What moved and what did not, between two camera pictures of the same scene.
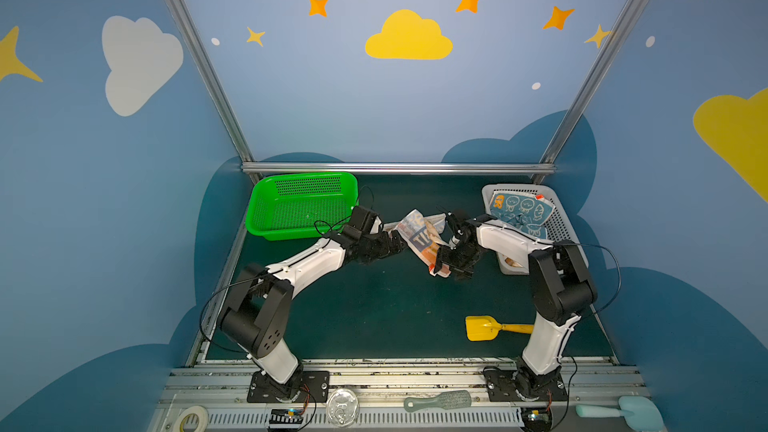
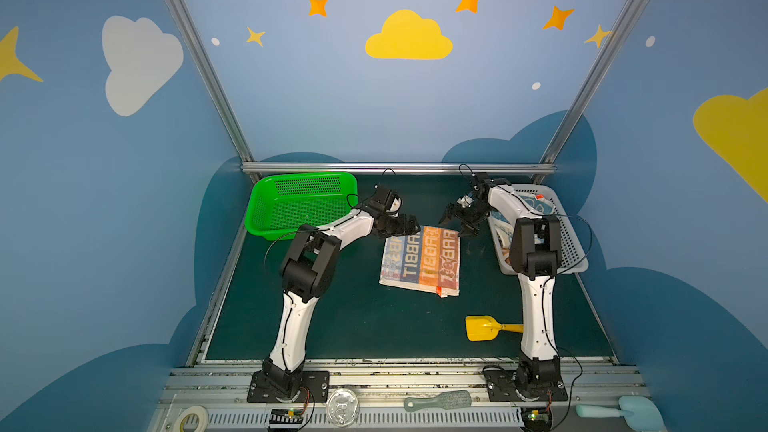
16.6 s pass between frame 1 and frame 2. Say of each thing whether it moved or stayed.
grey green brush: stayed
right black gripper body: moved
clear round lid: stayed
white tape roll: stayed
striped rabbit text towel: moved
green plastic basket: stayed
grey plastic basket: stayed
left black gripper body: moved
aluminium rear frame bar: stayed
